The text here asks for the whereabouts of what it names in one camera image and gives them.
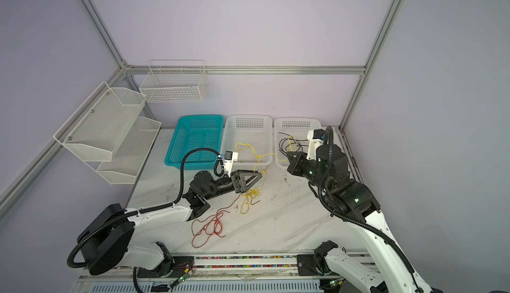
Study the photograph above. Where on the white mesh shelf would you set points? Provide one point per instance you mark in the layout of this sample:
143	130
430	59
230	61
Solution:
96	130
128	161

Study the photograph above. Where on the aluminium frame back bar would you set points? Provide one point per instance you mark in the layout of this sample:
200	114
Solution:
256	70

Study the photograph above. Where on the teal plastic basket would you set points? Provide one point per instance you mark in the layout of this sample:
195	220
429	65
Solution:
194	132

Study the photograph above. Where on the lower white mesh shelf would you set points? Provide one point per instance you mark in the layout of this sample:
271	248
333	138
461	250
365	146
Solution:
128	161

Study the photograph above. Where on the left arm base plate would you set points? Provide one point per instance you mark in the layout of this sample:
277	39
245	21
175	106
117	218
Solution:
168	268

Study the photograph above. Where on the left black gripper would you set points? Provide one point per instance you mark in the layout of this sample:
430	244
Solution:
240	174

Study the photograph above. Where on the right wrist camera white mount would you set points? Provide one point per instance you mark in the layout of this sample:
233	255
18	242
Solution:
315	140

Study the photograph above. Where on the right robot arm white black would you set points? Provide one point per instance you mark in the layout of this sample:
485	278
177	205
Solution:
326	169

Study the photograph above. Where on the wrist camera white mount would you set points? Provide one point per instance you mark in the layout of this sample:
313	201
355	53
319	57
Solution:
228	161
315	140

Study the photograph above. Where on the white wire wall basket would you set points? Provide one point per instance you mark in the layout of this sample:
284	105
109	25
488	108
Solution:
173	81

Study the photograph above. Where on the right white plastic basket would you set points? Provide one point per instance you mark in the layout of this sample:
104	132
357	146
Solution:
290	135

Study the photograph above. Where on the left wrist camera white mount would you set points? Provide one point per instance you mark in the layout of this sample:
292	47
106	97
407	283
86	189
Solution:
228	161

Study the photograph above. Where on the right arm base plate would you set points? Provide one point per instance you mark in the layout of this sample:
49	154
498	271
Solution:
307	266

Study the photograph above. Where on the middle white plastic basket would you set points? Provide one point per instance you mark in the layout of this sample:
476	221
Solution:
252	137

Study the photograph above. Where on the white plastic basket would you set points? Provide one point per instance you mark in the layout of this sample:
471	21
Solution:
290	135
252	137

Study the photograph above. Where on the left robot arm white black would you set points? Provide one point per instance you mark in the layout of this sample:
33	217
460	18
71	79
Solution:
115	238

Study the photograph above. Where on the upper white mesh shelf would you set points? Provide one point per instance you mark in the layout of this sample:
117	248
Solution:
96	130

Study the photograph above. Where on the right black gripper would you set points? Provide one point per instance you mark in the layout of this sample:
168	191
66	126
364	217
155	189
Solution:
293	161

